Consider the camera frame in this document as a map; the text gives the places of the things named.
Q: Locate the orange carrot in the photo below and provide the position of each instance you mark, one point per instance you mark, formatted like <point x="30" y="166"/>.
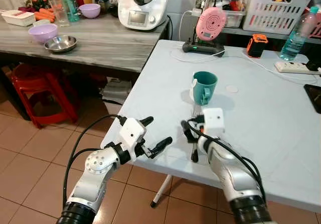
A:
<point x="44" y="15"/>

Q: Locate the white plastic basket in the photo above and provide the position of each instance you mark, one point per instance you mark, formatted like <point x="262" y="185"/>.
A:
<point x="276" y="10"/>

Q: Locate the white kitchen appliance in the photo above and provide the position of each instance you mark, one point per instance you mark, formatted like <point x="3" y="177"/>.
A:
<point x="143" y="13"/>

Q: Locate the grey wooden counter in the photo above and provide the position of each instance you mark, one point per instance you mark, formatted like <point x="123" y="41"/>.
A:
<point x="105" y="45"/>

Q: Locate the teal plastic bottle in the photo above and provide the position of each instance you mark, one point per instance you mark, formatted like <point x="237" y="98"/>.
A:
<point x="69" y="5"/>

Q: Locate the white table leg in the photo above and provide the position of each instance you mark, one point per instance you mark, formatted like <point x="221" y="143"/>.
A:
<point x="161" y="190"/>

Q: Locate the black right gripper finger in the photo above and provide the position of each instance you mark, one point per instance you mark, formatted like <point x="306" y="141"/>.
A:
<point x="188" y="131"/>

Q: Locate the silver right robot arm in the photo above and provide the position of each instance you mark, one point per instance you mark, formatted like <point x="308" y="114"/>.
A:
<point x="228" y="170"/>

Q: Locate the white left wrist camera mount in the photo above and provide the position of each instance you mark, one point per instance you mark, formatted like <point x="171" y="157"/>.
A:
<point x="131" y="131"/>

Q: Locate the small purple bowl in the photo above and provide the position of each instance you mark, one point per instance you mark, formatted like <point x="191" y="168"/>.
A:
<point x="89" y="11"/>

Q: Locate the red plastic basket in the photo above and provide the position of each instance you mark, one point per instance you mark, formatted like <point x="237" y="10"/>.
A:
<point x="316" y="30"/>

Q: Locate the stainless steel bowl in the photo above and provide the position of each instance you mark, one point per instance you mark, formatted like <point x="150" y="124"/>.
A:
<point x="60" y="44"/>

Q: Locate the small white round disc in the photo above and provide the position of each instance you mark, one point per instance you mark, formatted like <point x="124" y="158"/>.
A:
<point x="231" y="89"/>

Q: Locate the black base with green light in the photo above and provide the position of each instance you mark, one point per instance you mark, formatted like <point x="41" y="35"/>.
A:
<point x="203" y="48"/>

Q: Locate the white rectangular container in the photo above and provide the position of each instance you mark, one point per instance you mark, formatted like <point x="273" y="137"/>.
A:
<point x="17" y="18"/>

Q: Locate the white power strip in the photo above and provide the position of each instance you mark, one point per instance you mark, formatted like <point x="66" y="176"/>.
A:
<point x="296" y="67"/>

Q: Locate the pink round device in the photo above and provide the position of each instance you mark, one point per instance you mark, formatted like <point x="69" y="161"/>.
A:
<point x="211" y="24"/>

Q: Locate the orange and black device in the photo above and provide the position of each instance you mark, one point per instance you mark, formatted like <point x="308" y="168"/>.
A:
<point x="257" y="46"/>

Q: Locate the clear plastic container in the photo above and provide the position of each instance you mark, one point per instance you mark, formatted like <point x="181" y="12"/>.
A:
<point x="234" y="19"/>

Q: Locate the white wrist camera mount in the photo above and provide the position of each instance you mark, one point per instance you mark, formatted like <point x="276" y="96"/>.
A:
<point x="213" y="119"/>
<point x="131" y="131"/>

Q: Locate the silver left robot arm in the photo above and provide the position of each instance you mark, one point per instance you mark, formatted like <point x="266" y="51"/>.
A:
<point x="95" y="170"/>

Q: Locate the clear drinking glass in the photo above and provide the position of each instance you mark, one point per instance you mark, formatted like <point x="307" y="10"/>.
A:
<point x="59" y="15"/>

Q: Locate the teal ceramic mug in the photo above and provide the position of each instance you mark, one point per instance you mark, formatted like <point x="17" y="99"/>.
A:
<point x="204" y="86"/>

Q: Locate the black tablet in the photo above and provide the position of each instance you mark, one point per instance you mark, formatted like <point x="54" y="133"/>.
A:
<point x="314" y="98"/>

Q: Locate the large purple bowl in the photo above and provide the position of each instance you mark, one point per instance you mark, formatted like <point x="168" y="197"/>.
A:
<point x="42" y="33"/>

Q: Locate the red plastic stool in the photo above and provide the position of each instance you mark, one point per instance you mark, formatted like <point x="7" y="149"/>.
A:
<point x="37" y="91"/>

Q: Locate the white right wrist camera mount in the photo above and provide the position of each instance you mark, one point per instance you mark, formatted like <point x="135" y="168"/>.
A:
<point x="213" y="119"/>

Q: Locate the clear blue water bottle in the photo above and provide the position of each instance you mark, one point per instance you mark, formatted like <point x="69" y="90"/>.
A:
<point x="297" y="35"/>

